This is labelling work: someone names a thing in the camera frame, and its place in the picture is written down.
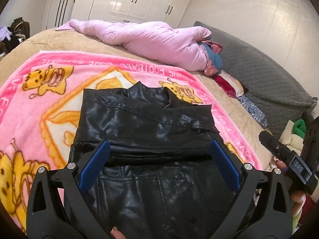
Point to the black leather jacket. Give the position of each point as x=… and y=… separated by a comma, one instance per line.
x=160, y=181

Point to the blue grey patterned cloth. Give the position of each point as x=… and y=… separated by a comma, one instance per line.
x=256, y=113

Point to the cream cushion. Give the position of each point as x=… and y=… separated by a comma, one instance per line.
x=292, y=141

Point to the pink cartoon fleece blanket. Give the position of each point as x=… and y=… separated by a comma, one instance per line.
x=40, y=112

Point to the red and cream blanket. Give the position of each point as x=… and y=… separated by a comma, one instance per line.
x=231, y=86

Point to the beige bed cover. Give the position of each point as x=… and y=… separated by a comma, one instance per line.
x=51, y=40

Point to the person's left hand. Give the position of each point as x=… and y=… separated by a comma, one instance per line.
x=117, y=234

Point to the green cloth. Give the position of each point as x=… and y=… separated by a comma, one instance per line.
x=299, y=128

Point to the blue floral garment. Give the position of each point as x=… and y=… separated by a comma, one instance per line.
x=214, y=62

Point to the person's right hand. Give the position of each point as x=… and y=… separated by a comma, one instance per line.
x=297, y=197

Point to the light pink padded coat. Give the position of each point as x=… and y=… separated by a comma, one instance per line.
x=156, y=41

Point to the white wardrobe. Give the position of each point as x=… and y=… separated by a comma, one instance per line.
x=123, y=11

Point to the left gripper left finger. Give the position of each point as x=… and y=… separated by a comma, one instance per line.
x=56, y=206

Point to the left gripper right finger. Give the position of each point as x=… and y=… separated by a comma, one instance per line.
x=261, y=206

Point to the clothes pile on chair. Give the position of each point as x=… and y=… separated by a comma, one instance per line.
x=13, y=35

